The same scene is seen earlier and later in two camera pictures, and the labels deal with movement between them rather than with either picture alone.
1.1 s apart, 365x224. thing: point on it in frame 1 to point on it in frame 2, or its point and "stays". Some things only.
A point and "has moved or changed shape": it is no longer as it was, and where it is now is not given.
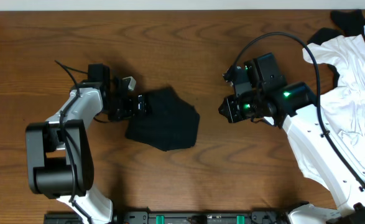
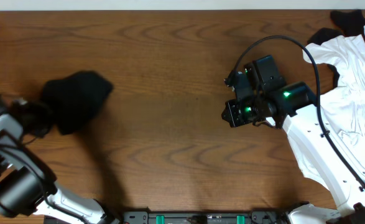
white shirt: x=351 y=110 stays
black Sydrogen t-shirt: x=170 y=123 has moved or changed shape
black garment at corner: x=351 y=22 stays
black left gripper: x=140 y=104 to x=33 y=116
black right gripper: x=232 y=113 stays
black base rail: x=145 y=217 stays
